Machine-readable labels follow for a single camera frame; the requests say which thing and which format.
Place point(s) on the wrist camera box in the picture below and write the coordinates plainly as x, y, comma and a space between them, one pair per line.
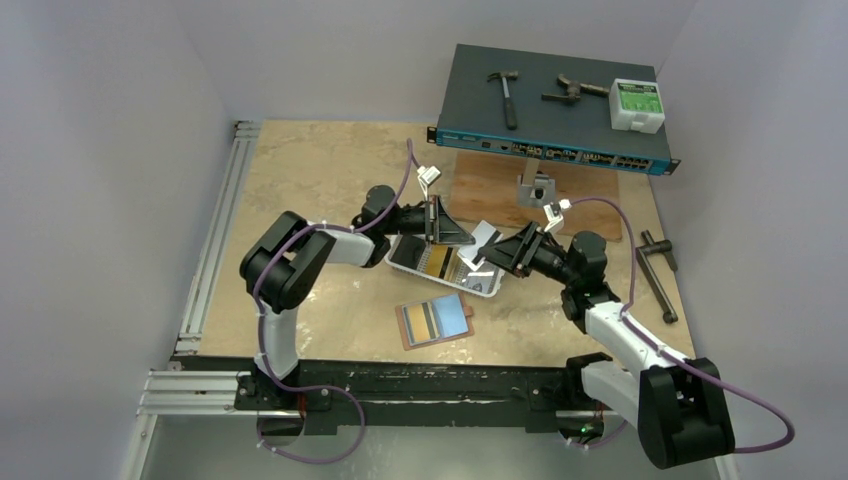
555, 214
427, 176

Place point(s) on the small hammer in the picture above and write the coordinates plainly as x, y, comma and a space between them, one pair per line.
505, 77

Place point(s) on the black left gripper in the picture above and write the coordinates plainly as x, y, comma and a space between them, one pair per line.
443, 230

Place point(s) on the gold magnetic stripe card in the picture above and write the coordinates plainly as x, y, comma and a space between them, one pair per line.
441, 262

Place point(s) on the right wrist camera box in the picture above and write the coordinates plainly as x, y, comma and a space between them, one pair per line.
555, 214

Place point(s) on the plywood board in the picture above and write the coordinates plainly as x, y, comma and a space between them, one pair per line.
509, 192

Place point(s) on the white plastic basket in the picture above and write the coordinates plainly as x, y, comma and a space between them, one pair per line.
484, 283

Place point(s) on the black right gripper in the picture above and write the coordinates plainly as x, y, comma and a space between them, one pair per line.
522, 250

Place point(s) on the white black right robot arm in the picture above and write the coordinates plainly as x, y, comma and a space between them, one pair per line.
680, 417

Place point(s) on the aluminium frame rails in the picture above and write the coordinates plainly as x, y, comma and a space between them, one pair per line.
322, 167

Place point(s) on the blue network switch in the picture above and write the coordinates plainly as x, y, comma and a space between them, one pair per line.
472, 115

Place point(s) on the grey metal stand bracket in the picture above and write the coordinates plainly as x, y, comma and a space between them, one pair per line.
534, 188

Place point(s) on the metal crank handle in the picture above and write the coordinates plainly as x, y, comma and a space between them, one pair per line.
652, 247

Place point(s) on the tan leather card holder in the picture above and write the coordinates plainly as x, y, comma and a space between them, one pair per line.
453, 314

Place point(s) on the white green electrical box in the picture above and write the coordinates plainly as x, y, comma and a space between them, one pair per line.
636, 105

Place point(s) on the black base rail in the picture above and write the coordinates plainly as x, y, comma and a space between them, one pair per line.
321, 396

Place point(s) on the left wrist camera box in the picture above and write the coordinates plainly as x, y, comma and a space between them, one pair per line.
427, 176

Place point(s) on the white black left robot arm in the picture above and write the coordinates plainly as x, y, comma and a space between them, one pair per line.
282, 267

